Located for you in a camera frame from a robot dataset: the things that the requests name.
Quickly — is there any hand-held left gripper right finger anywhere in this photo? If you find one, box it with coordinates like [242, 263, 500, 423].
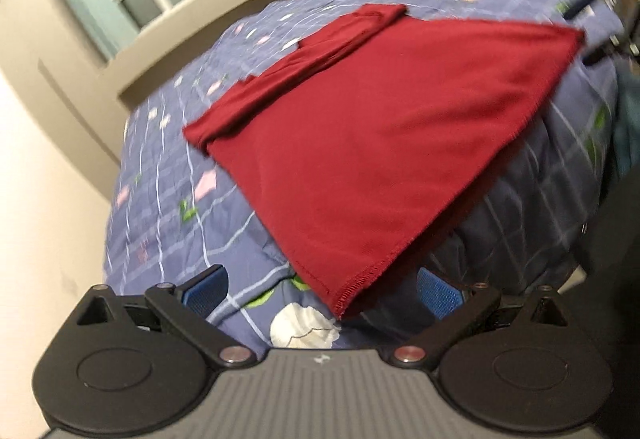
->
[382, 266, 571, 370]

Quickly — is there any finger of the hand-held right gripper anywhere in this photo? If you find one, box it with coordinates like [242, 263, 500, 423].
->
[566, 0, 598, 20]

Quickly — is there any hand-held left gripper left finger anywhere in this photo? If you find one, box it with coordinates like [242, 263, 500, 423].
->
[75, 264, 253, 370]

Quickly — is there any dark red sweater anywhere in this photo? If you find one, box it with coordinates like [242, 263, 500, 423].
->
[182, 4, 586, 320]

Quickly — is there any blue checked floral quilt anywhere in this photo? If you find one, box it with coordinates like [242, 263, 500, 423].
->
[102, 0, 621, 350]

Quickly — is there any person's blue trouser leg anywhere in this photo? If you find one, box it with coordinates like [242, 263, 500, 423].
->
[612, 64, 640, 174]

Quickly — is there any beige wardrobe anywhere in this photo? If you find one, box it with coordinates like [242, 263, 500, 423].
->
[0, 0, 121, 200]

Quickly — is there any beige window cabinet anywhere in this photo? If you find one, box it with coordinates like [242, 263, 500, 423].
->
[105, 0, 328, 110]

